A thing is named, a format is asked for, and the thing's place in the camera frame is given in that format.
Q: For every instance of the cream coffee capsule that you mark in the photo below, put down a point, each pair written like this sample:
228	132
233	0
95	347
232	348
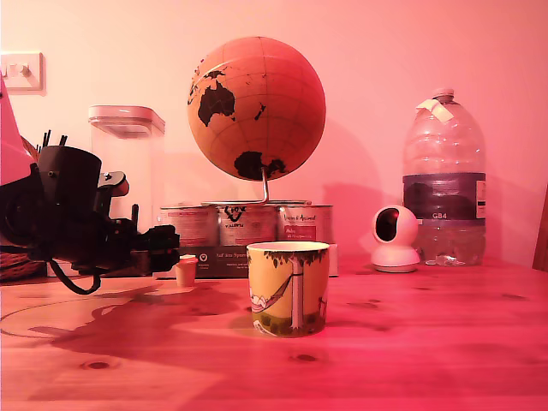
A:
187	272

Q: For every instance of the clear storage jar white lid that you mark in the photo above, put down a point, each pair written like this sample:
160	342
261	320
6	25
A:
128	145

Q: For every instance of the white wall switch plate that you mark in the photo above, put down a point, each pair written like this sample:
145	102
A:
23	75

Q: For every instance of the cork globe on metal stand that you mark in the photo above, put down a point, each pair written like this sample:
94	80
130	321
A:
265	111

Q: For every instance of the small white round camera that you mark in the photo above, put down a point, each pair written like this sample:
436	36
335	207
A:
394	244

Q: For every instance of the dark cardboard tray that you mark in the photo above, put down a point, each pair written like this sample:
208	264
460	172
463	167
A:
227	259

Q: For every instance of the large clear water bottle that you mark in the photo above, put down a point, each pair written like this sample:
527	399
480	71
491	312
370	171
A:
445	192

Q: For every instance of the illustrated coffee mug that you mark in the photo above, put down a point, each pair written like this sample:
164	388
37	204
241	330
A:
278	291

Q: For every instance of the white container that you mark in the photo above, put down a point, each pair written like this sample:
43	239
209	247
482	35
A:
60	269

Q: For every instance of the metal tin plain label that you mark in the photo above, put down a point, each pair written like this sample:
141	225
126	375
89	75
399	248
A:
192	222

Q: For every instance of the metal tin red label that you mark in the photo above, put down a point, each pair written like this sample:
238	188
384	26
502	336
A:
304	224

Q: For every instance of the woven basket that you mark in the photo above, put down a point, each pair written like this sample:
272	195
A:
19	267

